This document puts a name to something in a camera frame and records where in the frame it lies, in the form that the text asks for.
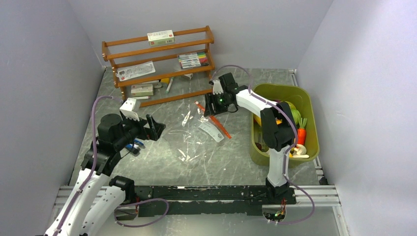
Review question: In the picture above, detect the green capped white marker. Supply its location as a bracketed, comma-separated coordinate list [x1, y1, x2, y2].
[166, 77, 174, 93]

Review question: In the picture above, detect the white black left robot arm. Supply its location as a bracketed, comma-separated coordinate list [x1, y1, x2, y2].
[45, 113, 166, 236]

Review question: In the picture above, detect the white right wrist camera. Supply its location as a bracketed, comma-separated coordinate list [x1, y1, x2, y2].
[209, 79, 224, 95]

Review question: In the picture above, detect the green white box top shelf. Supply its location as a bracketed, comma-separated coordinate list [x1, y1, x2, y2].
[147, 30, 175, 47]

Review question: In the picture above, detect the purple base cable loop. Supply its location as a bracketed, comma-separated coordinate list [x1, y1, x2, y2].
[113, 198, 170, 228]

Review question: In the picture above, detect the coloured marker pen pack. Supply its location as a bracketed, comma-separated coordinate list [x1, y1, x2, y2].
[178, 52, 209, 69]

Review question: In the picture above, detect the green white box shelf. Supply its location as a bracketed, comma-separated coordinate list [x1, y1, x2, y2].
[147, 30, 175, 47]
[131, 84, 154, 97]

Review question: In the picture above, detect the clear zip bag orange zipper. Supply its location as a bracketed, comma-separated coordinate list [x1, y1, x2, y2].
[163, 101, 232, 162]

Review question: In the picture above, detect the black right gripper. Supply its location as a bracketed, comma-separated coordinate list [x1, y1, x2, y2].
[204, 91, 231, 117]

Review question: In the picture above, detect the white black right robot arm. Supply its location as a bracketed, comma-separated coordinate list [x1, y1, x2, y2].
[204, 73, 297, 204]

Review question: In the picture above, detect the wooden three-tier shelf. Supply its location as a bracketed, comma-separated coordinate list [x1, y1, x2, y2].
[102, 26, 215, 100]

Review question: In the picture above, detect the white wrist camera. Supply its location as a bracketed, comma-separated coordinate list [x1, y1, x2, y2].
[209, 79, 224, 95]
[119, 98, 141, 121]

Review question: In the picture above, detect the olive green plastic bin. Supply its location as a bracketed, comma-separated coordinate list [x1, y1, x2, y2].
[249, 84, 320, 168]

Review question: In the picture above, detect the green white box bottom shelf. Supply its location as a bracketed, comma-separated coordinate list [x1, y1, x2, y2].
[131, 84, 154, 97]

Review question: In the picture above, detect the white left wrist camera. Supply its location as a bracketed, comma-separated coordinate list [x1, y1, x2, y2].
[119, 98, 141, 121]

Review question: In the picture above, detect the white toy mushroom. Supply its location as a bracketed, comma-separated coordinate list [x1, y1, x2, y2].
[289, 144, 310, 159]

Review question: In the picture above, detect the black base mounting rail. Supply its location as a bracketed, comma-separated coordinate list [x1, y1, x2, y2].
[123, 185, 297, 217]

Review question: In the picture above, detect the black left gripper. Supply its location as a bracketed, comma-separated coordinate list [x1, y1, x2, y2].
[115, 112, 165, 149]

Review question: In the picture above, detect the blue black stapler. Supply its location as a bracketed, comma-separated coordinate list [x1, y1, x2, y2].
[125, 139, 146, 156]

